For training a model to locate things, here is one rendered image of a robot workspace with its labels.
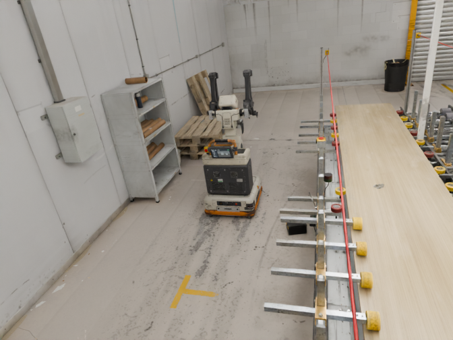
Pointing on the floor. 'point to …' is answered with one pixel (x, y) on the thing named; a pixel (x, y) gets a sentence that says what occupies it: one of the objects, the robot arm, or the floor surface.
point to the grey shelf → (116, 108)
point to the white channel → (430, 67)
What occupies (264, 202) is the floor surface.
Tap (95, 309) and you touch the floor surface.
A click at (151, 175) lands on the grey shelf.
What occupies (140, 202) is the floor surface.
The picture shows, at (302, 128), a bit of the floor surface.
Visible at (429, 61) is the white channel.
